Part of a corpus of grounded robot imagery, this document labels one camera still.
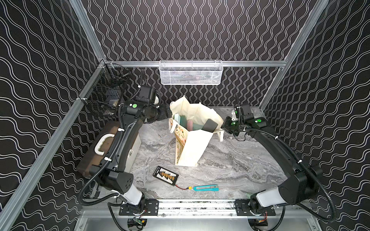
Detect black pencil case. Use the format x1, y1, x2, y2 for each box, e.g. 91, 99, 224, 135
202, 118, 218, 133

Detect pink pencil case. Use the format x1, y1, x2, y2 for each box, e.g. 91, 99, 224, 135
187, 119, 194, 131

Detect cream canvas tote bag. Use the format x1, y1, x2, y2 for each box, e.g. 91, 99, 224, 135
169, 96, 224, 167

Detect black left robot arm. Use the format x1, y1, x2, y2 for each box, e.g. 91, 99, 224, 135
77, 101, 172, 206

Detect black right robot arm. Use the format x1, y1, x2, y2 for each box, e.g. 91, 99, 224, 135
221, 116, 337, 222

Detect light green case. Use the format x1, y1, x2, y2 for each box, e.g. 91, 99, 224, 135
174, 113, 181, 124

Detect black battery pack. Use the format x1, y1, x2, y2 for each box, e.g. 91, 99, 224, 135
153, 166, 179, 186

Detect teal utility knife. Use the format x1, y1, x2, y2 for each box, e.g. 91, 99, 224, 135
192, 184, 219, 192

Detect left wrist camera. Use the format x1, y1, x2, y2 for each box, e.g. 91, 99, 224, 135
135, 86, 160, 105

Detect white wire mesh basket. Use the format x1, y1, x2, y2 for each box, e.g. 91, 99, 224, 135
159, 60, 224, 85

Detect black wire basket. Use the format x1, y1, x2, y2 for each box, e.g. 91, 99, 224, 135
83, 64, 132, 117

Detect brown storage box white handle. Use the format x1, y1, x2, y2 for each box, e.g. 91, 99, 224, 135
76, 120, 142, 178

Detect red battery wire yellow plug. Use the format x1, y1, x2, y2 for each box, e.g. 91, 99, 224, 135
175, 185, 193, 191

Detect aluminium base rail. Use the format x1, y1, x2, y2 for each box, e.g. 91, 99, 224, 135
80, 199, 312, 218

